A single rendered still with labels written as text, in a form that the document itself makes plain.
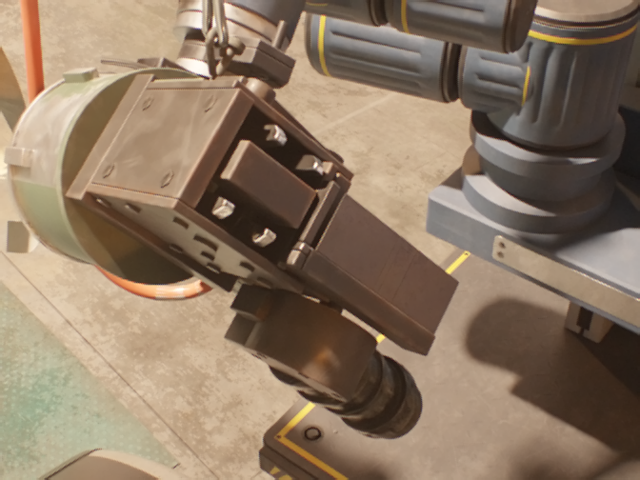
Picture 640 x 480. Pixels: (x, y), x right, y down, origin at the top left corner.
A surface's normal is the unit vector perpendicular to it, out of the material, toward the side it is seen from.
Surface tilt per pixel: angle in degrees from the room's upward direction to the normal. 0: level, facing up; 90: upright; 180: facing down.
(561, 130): 90
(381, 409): 88
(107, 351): 0
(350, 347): 62
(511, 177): 90
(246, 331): 43
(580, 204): 23
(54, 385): 0
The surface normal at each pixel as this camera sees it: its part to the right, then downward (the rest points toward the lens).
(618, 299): -0.62, 0.50
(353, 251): 0.59, 0.12
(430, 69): -0.41, 0.58
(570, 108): 0.04, 0.65
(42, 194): -0.80, 0.21
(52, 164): -0.80, -0.05
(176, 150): -0.67, -0.48
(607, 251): 0.00, -0.76
